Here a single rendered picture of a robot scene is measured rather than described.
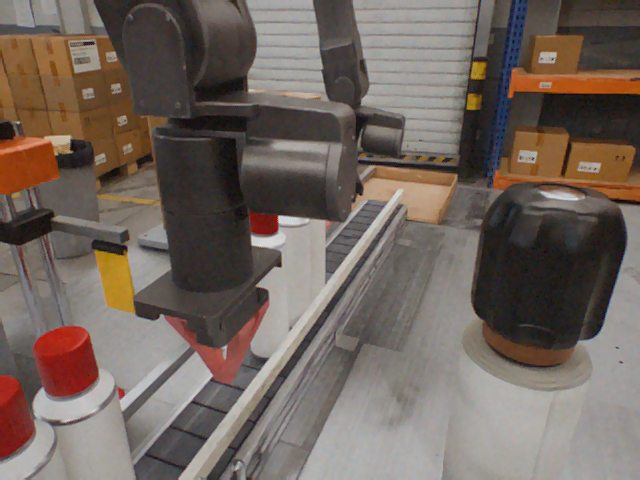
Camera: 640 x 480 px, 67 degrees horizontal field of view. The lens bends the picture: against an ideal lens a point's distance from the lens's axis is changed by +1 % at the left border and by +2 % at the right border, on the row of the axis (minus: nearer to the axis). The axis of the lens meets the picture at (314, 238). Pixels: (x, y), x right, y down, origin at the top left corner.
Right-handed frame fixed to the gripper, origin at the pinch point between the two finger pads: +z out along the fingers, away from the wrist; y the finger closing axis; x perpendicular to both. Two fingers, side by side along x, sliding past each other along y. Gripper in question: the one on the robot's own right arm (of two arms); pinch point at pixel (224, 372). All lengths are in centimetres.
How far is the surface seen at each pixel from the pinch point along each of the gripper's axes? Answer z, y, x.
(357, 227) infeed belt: 14, 63, 8
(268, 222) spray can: -4.9, 18.7, 5.2
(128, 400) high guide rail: 5.4, -1.0, 9.8
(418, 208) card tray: 19, 91, 0
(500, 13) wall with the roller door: -27, 437, 1
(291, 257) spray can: 2.4, 24.6, 5.2
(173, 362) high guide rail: 5.5, 4.9, 9.4
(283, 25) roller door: -19, 406, 184
